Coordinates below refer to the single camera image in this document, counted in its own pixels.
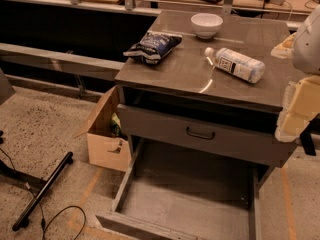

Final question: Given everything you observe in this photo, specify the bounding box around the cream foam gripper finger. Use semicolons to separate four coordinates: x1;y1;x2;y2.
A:
275;75;320;142
271;33;296;59

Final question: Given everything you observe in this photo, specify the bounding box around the blue chip bag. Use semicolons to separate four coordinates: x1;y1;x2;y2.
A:
123;31;182;65

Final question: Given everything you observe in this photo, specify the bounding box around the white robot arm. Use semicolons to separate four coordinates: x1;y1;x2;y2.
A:
271;5;320;142

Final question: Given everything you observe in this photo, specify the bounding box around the grey drawer cabinet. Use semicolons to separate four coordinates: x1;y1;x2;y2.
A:
114;9;309;168

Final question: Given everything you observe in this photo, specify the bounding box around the grey open bottom drawer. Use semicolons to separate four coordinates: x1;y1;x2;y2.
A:
97;138;273;240

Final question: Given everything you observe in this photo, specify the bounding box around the grey middle drawer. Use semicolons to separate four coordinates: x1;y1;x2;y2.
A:
116;103;298;168

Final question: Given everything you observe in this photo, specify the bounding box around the clear plastic water bottle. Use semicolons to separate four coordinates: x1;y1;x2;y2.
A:
204;47;266;84

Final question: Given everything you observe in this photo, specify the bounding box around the white ceramic bowl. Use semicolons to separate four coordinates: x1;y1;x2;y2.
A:
191;13;223;39

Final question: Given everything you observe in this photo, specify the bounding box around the green packet in box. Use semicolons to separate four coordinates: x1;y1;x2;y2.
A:
110;113;122;137

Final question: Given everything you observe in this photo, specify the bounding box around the brown cardboard box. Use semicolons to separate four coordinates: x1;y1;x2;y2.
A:
73;87;131;171

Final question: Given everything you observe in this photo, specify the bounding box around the black metal stand leg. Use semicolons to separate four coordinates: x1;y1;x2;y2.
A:
12;152;73;232

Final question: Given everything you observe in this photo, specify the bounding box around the grey metal rail beam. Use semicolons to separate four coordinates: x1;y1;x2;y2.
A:
0;43;124;81

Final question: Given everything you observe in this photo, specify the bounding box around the black floor cable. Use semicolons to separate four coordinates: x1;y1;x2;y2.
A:
0;147;87;240

